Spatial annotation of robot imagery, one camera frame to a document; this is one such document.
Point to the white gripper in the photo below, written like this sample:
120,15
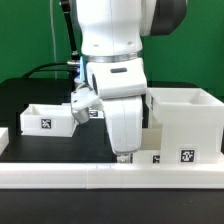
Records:
124,125

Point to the white front drawer tray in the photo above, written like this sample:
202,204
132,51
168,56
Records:
150,146

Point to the white drawer tray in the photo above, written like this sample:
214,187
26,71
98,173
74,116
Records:
47,120
150,146

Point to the white drawer cabinet box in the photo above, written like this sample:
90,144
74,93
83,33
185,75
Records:
192,123

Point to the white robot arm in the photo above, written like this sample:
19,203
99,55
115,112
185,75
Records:
114,76

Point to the white rear drawer tray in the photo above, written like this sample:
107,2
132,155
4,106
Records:
47,120

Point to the white marker plate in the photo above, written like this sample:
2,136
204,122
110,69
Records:
96,114

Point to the white block at left edge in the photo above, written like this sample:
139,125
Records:
4,139

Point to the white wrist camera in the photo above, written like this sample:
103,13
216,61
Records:
82,98

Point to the white U-shaped fence rail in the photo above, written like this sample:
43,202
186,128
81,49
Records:
111,175

